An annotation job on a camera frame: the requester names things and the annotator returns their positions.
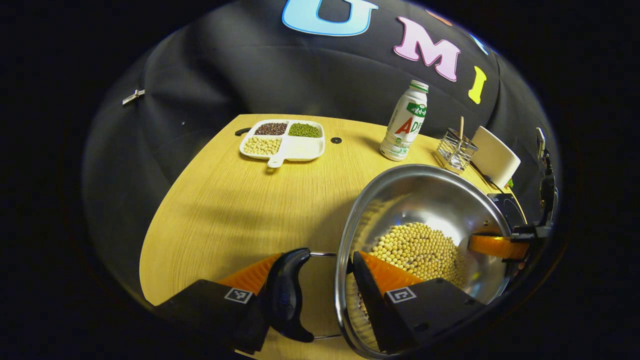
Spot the wire utensil holder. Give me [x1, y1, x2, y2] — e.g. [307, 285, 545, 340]
[436, 127, 479, 173]

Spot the black toaster cable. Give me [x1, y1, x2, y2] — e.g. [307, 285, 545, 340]
[470, 162, 502, 194]

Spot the white toaster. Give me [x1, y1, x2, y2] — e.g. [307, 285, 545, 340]
[471, 125, 522, 190]

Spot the pile of soybeans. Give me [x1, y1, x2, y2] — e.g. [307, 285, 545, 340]
[367, 222, 468, 291]

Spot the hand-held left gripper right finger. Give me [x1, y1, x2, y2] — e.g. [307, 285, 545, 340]
[350, 251, 488, 354]

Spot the white divided bean dish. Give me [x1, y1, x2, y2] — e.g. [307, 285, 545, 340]
[239, 119, 326, 169]

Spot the black induction cooktop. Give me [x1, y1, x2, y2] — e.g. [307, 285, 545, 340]
[487, 192, 527, 232]

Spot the black backdrop cloth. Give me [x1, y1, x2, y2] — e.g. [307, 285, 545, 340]
[82, 0, 558, 296]

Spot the white drink bottle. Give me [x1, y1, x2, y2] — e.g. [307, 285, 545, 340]
[380, 80, 430, 162]

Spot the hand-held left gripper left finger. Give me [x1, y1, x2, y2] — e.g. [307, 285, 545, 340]
[152, 252, 283, 354]

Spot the steel pot with black handles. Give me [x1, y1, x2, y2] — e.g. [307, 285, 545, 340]
[260, 164, 516, 360]

